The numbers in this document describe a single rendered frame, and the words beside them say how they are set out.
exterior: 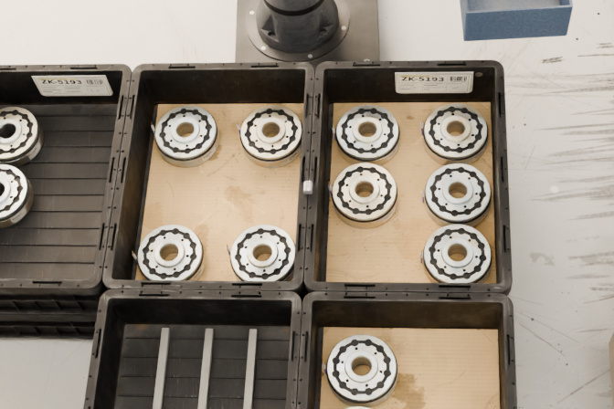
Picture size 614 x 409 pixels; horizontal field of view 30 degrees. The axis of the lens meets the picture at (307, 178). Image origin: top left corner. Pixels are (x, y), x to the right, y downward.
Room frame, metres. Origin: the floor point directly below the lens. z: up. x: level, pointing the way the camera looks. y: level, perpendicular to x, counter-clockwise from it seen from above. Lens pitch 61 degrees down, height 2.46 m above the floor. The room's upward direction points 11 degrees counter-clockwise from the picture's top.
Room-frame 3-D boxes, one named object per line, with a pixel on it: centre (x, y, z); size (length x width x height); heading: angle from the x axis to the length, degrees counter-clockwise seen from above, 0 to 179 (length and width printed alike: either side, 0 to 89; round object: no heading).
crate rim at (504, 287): (0.83, -0.15, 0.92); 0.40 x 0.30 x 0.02; 168
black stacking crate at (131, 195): (0.89, 0.14, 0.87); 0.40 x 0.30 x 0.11; 168
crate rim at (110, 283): (0.89, 0.14, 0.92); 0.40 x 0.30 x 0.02; 168
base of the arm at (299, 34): (1.28, -0.04, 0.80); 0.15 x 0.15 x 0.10
